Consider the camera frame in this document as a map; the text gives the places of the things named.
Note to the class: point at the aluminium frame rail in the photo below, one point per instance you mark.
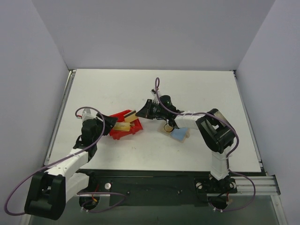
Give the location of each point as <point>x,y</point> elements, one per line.
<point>264,185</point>

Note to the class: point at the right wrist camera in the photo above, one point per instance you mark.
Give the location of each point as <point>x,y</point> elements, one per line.
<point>155,96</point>

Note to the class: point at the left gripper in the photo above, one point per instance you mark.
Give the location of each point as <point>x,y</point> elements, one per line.
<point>103,123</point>

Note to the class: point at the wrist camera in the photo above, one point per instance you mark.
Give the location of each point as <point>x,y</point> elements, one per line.
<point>155,96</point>
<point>86,115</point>

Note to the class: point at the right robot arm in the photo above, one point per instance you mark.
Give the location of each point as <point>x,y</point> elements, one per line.
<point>218,134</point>

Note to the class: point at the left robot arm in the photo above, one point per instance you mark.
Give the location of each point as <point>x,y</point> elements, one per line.
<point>51,189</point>

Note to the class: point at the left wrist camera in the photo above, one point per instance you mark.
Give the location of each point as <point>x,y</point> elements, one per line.
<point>86,115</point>

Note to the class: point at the gold VIP card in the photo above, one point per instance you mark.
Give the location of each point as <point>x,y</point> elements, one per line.
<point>167,129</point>

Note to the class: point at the red plastic bin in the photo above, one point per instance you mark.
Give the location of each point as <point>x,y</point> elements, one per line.
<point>135,126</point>

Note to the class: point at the beige leather card holder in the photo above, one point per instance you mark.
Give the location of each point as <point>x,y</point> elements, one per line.
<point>179,135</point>

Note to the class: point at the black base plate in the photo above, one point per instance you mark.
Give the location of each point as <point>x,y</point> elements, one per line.
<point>159,188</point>

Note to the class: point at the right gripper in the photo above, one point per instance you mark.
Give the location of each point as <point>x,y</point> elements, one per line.
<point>149,109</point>

